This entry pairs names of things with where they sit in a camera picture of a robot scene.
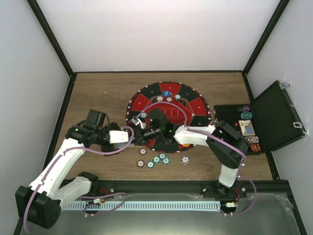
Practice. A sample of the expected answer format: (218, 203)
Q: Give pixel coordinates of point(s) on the round red black poker mat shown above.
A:
(192, 108)

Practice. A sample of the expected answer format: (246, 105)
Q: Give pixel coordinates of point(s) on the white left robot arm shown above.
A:
(42, 202)

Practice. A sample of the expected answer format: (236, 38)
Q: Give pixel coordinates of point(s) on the black enclosure frame post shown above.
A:
(50, 35)
(278, 12)

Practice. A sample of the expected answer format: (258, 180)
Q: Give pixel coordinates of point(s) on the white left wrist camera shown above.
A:
(118, 136)

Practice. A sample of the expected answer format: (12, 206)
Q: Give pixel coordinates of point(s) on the black poker chip case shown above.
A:
(275, 119)

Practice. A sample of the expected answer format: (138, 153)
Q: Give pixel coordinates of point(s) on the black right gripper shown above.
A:
(140, 138)

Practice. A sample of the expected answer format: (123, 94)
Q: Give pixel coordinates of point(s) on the black enclosure frame post left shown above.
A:
(50, 35)

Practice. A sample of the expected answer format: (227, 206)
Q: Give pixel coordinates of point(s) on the red poker chip stack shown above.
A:
(140, 163)

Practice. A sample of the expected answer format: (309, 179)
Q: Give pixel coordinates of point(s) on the light blue slotted cable duct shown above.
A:
(147, 206)

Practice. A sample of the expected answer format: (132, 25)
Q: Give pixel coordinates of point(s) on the teal chip row in case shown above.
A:
(246, 115)

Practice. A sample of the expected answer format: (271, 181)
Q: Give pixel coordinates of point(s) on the black enclosure frame post right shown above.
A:
(278, 12)

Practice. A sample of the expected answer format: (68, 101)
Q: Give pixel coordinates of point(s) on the blue small blind button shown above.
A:
(166, 93)

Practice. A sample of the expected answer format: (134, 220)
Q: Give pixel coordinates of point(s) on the blue backed card deck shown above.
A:
(122, 145)

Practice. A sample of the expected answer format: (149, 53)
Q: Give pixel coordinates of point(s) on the blue white chip top seat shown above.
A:
(159, 98)

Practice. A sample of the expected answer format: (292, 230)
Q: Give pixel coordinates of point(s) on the card deck in case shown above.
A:
(246, 128)

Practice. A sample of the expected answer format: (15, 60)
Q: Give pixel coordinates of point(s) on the orange red chip row case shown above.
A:
(255, 147)

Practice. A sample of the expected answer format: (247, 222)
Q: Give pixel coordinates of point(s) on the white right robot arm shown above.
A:
(229, 146)

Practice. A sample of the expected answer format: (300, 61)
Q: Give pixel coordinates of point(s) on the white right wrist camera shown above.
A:
(138, 122)

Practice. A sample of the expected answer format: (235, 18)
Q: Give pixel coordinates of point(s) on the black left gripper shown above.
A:
(107, 149)

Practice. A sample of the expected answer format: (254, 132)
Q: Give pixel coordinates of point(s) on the blue white poker chip stack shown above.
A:
(185, 160)

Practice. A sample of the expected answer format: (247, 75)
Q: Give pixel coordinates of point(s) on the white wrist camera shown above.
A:
(118, 136)
(138, 122)

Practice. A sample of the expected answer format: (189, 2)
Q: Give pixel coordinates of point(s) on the black front mounting rail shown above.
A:
(209, 189)

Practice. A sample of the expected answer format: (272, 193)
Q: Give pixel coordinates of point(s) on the red 100 chip off mat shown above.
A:
(143, 151)

